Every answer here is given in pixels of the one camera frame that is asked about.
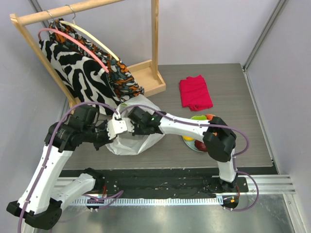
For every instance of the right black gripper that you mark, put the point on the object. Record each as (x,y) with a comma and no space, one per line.
(135,124)

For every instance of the cream hanger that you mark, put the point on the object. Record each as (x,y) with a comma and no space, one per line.
(91,37)

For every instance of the fake watermelon slice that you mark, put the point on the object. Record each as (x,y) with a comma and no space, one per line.
(210,116)

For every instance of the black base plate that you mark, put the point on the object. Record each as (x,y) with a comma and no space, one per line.
(167,183)

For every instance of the white plastic bag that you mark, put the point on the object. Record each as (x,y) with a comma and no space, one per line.
(127,144)

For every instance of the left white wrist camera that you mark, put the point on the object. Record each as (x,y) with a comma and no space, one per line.
(116,127)

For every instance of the blue and cream plate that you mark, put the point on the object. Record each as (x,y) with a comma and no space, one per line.
(191,145)

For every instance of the yellow fake orange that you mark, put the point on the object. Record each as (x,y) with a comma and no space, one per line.
(186,138)

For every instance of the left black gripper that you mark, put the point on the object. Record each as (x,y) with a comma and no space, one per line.
(106,141)

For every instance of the white slotted cable duct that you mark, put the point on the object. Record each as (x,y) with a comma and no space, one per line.
(148,202)

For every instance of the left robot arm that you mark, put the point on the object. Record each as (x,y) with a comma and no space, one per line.
(39,206)

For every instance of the green fake fruit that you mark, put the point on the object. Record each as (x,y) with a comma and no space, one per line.
(200,117)

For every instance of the pink hanger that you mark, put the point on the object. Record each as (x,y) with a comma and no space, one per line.
(75,42)

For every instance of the red cloth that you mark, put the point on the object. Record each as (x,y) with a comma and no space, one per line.
(194,93)

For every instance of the orange patterned garment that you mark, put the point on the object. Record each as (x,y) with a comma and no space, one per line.
(120,78)

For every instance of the aluminium rail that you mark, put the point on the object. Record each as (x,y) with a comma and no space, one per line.
(267,184)

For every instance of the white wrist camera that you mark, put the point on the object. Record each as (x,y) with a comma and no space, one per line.
(128,122)
(116,127)

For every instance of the black white zebra garment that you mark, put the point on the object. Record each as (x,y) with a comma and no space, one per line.
(84,77)

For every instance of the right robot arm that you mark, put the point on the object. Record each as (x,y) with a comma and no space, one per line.
(218,139)

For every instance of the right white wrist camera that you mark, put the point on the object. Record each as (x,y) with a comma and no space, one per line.
(128,122)

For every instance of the dark red fake apple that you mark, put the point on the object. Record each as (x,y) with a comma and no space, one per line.
(200,146)

